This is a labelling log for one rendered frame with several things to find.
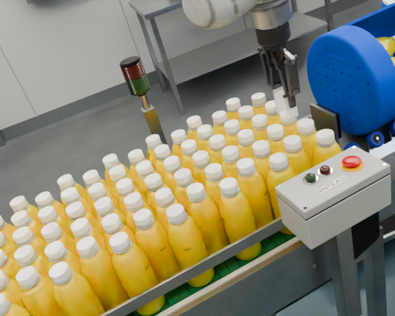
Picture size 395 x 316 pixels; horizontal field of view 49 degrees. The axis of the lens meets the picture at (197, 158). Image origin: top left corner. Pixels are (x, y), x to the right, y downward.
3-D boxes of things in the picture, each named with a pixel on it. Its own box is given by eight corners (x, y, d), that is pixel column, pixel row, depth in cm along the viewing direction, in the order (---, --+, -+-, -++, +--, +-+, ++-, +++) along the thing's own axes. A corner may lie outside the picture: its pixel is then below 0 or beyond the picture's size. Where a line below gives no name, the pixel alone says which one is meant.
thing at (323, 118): (345, 152, 117) (340, 111, 111) (337, 155, 117) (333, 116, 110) (321, 138, 126) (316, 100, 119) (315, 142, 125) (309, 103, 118)
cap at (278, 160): (266, 164, 95) (265, 157, 94) (281, 156, 96) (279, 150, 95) (276, 172, 92) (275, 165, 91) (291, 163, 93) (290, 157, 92)
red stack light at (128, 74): (148, 74, 126) (143, 61, 124) (128, 83, 124) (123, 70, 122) (142, 69, 131) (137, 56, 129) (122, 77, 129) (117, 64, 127)
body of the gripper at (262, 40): (296, 20, 93) (302, 60, 98) (275, 15, 100) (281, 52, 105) (267, 32, 91) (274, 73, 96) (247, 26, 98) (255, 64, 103)
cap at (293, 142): (297, 139, 100) (296, 132, 99) (304, 147, 97) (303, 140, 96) (281, 145, 100) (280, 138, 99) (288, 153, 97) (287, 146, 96)
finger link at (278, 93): (274, 91, 106) (272, 89, 106) (278, 115, 109) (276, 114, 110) (284, 86, 106) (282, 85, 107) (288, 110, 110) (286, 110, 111)
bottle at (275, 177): (271, 224, 106) (256, 163, 96) (294, 210, 108) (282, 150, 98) (288, 240, 100) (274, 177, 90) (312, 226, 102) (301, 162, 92)
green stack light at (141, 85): (153, 89, 128) (148, 74, 126) (133, 98, 127) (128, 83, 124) (147, 83, 133) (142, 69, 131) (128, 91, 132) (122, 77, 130)
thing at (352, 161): (365, 164, 84) (365, 160, 83) (350, 172, 83) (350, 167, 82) (352, 157, 87) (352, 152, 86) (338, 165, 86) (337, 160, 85)
